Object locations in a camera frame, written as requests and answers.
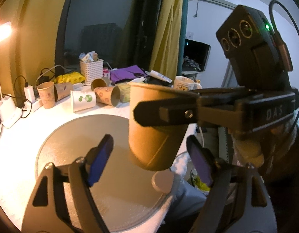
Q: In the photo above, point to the small red-white carton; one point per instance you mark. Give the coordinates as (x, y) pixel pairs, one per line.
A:
(106, 73)

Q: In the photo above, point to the lying floral brown cup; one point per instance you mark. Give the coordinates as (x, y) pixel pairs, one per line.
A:
(62, 90)

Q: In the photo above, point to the purple folded cloth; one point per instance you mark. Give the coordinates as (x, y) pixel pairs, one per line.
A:
(127, 73)

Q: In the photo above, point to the yellow plastic bag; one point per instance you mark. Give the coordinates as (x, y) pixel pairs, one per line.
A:
(73, 78)

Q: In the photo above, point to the white power strip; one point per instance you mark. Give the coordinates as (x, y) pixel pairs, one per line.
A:
(32, 107)

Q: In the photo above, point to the yellow curtain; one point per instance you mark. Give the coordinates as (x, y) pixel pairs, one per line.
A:
(164, 57)

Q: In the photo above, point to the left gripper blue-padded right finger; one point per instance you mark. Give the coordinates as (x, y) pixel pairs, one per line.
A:
(216, 174)

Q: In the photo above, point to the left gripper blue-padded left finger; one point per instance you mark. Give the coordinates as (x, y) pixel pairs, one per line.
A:
(83, 173)

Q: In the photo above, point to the white charger adapter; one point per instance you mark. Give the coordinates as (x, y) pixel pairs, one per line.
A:
(29, 93)

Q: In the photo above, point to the yellow-green tissue pack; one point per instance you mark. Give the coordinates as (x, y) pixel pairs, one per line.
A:
(125, 92)

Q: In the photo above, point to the white charging stand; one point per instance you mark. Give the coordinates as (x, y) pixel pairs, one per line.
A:
(9, 112)

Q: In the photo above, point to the white cartoon mug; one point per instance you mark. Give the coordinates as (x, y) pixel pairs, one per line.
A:
(185, 84)

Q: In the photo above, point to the brown cup with pink flowers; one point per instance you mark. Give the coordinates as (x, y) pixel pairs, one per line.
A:
(108, 95)

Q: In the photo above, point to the white plastic lattice basket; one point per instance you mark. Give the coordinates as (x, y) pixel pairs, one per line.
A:
(92, 70)

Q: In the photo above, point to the plain brown paper cup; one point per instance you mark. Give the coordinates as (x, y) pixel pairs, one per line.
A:
(157, 124)

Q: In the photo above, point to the white cup with green print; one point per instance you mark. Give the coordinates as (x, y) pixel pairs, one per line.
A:
(82, 100)

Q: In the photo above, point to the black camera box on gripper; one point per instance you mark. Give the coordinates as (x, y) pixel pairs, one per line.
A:
(249, 44)

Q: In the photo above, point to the black laptop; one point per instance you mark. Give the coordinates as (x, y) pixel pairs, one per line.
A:
(195, 56)

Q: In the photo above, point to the white tube of cream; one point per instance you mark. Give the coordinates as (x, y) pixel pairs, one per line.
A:
(159, 76)

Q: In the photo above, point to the upright floral brown cup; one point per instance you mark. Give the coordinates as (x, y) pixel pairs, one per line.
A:
(47, 94)

